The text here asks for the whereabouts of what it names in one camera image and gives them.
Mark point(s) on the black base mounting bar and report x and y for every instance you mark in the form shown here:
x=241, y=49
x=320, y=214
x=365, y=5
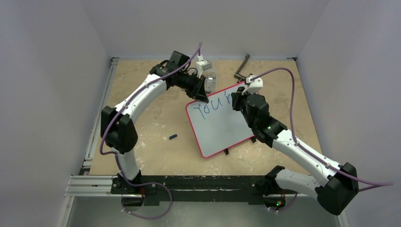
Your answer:
x=150, y=190

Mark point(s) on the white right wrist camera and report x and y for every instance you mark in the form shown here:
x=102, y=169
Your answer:
x=252, y=85

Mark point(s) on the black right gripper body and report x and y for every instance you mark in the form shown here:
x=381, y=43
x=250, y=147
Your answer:
x=237, y=100

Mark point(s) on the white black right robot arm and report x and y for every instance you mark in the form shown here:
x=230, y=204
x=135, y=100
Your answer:
x=332, y=184

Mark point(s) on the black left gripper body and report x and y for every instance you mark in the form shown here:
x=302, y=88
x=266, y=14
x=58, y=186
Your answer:
x=193, y=83

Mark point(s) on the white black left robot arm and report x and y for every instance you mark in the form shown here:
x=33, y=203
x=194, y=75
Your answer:
x=118, y=123

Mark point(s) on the clear plastic screw box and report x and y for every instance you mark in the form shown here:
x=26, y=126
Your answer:
x=211, y=77

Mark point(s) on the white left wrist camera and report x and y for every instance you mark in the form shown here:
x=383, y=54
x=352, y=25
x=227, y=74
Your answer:
x=202, y=65

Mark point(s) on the pink framed whiteboard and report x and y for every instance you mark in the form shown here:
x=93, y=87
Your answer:
x=215, y=125

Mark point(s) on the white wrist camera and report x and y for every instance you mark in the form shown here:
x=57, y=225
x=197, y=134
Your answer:
x=252, y=85
x=202, y=65

